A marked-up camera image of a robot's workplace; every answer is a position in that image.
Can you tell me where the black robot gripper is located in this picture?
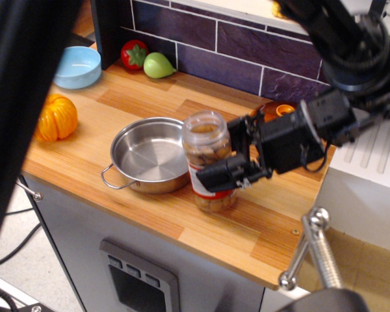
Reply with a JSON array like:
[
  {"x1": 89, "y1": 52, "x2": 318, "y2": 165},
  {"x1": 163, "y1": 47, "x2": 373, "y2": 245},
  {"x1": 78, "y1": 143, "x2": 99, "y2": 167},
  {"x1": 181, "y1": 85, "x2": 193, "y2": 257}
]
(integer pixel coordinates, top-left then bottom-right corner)
[{"x1": 196, "y1": 90, "x2": 356, "y2": 192}]

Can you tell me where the clear almond jar red label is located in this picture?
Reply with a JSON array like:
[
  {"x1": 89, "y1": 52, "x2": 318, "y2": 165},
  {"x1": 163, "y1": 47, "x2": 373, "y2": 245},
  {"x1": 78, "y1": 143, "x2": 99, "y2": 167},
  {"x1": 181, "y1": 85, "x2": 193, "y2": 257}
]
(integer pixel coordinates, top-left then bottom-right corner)
[{"x1": 182, "y1": 110, "x2": 237, "y2": 213}]

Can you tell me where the stainless steel pot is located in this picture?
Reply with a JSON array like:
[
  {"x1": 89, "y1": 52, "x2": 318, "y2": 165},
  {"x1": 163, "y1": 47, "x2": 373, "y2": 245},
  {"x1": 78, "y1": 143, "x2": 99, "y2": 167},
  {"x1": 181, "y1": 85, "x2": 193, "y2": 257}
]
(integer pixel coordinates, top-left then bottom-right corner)
[{"x1": 101, "y1": 117, "x2": 190, "y2": 194}]

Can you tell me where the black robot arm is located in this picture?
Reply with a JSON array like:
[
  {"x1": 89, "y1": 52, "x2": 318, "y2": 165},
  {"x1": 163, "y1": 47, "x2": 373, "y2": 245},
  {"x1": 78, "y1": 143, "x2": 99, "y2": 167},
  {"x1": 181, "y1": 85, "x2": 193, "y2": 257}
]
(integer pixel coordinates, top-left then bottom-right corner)
[{"x1": 0, "y1": 1, "x2": 390, "y2": 229}]

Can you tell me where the orange glass pot lid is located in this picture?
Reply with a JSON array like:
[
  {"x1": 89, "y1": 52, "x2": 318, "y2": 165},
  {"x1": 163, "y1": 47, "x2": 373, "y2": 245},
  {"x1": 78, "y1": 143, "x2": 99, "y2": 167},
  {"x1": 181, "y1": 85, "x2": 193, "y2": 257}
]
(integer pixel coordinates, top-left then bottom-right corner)
[{"x1": 250, "y1": 101, "x2": 298, "y2": 122}]

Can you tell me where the chrome clamp screw right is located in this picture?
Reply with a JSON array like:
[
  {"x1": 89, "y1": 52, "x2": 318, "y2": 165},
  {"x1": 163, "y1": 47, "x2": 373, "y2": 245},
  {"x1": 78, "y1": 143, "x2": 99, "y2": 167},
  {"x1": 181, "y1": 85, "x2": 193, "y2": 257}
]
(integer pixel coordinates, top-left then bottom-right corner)
[{"x1": 279, "y1": 207, "x2": 345, "y2": 291}]

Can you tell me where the white dish drainer sink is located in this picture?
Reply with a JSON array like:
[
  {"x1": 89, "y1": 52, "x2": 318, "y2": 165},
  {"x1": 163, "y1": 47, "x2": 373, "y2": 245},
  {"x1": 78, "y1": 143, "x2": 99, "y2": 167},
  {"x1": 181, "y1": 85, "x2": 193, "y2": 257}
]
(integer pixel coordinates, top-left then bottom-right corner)
[{"x1": 330, "y1": 120, "x2": 390, "y2": 188}]

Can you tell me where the green toy pear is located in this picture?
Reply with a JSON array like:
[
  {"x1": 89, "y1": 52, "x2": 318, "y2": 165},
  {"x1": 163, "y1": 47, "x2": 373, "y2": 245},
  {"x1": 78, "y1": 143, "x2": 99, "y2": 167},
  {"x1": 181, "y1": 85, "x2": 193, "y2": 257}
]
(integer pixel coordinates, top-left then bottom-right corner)
[{"x1": 144, "y1": 52, "x2": 177, "y2": 79}]

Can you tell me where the grey oven control panel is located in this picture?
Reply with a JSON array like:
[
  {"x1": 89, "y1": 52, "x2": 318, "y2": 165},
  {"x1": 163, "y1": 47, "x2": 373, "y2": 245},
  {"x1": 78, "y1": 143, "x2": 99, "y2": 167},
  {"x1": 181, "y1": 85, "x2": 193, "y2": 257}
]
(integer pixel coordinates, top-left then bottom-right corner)
[{"x1": 99, "y1": 240, "x2": 181, "y2": 311}]

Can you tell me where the light wooden shelf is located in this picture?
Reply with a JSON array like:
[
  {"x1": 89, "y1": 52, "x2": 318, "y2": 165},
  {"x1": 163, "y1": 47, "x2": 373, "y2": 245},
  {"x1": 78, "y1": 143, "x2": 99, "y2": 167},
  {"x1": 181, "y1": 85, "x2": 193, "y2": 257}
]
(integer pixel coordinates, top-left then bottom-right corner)
[{"x1": 176, "y1": 0, "x2": 306, "y2": 34}]

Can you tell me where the red toy strawberry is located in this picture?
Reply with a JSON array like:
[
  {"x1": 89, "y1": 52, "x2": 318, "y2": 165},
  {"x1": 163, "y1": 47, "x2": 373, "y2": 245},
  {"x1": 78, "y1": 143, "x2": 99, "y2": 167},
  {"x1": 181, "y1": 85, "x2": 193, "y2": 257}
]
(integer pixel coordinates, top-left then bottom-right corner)
[{"x1": 120, "y1": 40, "x2": 149, "y2": 70}]

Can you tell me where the orange toy pumpkin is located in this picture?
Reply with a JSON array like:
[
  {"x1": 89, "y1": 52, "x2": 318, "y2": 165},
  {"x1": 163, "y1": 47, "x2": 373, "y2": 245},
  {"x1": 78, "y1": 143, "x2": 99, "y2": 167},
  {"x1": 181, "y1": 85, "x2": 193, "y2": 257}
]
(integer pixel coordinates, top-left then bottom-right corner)
[{"x1": 33, "y1": 94, "x2": 78, "y2": 142}]

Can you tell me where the light blue bowl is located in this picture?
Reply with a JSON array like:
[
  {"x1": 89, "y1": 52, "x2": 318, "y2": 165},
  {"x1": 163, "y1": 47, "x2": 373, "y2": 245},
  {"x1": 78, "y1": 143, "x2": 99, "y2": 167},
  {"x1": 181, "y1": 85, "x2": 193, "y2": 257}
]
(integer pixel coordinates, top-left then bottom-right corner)
[{"x1": 53, "y1": 46, "x2": 101, "y2": 90}]

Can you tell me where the chrome clamp handle left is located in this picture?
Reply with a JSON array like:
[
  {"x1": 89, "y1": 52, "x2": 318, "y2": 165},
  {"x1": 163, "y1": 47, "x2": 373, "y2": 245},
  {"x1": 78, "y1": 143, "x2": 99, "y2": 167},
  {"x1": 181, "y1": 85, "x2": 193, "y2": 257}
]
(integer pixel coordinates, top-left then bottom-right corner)
[{"x1": 16, "y1": 181, "x2": 43, "y2": 202}]

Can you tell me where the black shelf post left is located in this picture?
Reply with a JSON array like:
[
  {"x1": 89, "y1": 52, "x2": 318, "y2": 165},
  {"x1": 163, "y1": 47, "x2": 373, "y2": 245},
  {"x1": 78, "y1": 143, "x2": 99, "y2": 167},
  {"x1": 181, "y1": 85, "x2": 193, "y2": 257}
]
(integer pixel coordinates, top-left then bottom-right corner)
[{"x1": 90, "y1": 0, "x2": 132, "y2": 70}]

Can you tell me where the black floor cable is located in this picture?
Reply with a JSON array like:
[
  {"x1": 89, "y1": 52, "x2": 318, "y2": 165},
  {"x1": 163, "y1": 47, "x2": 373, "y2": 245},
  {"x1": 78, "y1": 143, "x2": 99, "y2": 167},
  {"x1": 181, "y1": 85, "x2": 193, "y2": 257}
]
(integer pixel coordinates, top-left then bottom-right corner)
[{"x1": 0, "y1": 207, "x2": 42, "y2": 270}]

